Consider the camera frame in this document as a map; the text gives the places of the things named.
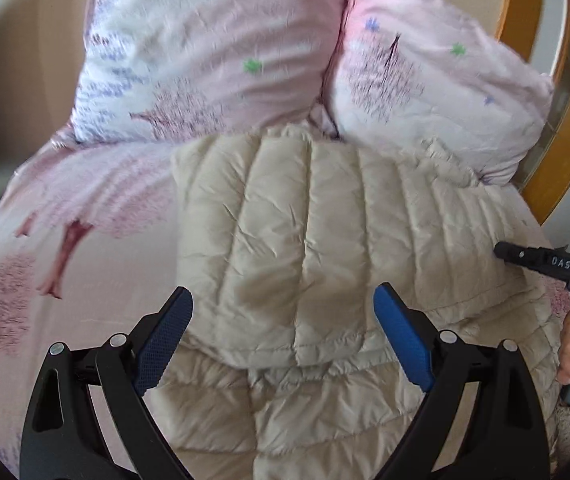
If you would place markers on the wooden headboard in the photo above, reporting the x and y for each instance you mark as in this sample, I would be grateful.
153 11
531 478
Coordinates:
560 180

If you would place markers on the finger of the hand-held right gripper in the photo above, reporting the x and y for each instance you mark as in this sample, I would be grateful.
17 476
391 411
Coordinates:
545 261

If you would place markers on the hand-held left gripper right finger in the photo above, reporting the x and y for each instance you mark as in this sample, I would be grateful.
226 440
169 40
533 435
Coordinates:
405 335

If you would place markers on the pink floral bed sheet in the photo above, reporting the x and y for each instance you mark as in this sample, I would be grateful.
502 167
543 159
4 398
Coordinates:
115 240

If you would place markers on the pink floral pillow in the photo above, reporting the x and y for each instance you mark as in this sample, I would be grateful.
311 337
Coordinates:
200 55
425 80

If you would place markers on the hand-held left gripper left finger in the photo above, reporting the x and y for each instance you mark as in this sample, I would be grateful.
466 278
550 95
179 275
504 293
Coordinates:
165 335

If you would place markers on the beige puffer jacket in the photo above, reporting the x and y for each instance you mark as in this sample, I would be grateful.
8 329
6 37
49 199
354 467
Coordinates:
315 240

